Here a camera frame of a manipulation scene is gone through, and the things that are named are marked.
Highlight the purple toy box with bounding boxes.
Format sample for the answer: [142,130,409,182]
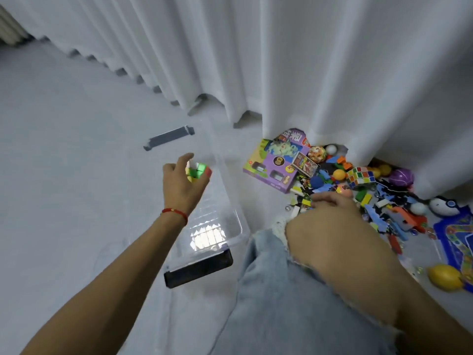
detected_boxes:
[243,128,312,194]

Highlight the person's right hand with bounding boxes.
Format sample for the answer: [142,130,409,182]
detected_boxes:
[286,191,387,282]

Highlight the yellow toy lemon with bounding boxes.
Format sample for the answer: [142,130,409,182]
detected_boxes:
[427,265,465,292]

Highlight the white and blue ball toy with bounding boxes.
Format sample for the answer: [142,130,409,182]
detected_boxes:
[429,196,461,218]

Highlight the small card pack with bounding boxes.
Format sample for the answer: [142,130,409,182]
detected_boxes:
[291,152,319,178]

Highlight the red string bracelet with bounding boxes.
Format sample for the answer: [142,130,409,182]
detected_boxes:
[161,208,189,226]

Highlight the purple ball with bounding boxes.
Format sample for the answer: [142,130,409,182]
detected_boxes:
[388,168,415,188]

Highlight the person's left forearm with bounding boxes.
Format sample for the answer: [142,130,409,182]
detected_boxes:
[20,213,188,355]

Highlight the light blue jeans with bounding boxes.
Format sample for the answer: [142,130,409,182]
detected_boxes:
[209,216,403,355]

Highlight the person's right forearm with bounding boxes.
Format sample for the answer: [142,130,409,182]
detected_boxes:
[319,233,473,355]

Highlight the pile of small toy pieces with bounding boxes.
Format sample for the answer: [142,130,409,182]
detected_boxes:
[285,155,439,256]

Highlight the green and yellow puzzle cube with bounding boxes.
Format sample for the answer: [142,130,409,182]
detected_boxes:
[186,161,207,183]

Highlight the speckled bouncy ball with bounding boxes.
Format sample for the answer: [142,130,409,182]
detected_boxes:
[307,146,328,163]

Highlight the multicoloured puzzle cube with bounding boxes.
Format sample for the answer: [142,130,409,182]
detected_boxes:
[346,166,376,188]

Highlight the beige curtain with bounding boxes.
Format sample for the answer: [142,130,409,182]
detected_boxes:
[0,4,34,47]

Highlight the white curtain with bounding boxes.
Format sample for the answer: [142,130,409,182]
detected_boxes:
[0,0,473,201]

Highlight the person's left hand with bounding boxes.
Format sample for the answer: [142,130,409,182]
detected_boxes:
[162,153,213,218]

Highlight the blue game board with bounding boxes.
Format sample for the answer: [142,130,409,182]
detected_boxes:
[433,205,473,293]

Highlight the clear plastic storage bin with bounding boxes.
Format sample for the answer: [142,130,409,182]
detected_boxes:
[143,122,251,289]

